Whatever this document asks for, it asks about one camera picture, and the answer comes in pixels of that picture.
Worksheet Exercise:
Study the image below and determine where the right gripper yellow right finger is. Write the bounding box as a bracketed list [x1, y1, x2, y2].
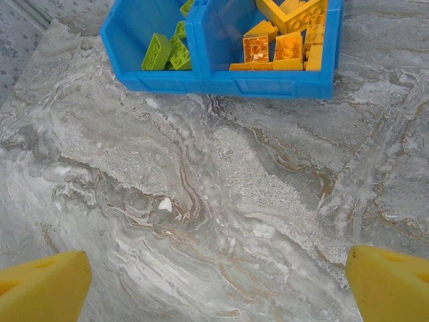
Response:
[345, 244, 429, 322]

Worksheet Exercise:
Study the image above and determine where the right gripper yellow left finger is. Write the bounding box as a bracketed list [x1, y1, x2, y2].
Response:
[0, 250, 93, 322]

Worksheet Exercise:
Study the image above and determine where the orange lego brick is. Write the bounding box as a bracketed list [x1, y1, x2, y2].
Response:
[303, 21, 324, 51]
[242, 35, 270, 64]
[273, 32, 304, 63]
[243, 19, 279, 38]
[303, 45, 324, 71]

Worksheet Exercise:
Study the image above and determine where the small green lego brick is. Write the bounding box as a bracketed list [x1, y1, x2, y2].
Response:
[169, 35, 193, 70]

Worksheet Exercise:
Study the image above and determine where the blue two-compartment plastic bin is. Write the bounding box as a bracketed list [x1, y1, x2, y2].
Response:
[99, 0, 345, 100]

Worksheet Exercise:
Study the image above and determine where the orange flat sloped lego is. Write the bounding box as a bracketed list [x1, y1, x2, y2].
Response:
[229, 62, 274, 71]

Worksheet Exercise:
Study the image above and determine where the aluminium left frame post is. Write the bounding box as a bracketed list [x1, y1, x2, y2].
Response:
[13, 0, 56, 30]

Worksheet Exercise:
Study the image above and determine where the orange rectangular frame lego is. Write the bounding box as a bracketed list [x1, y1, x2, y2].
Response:
[255, 0, 328, 34]

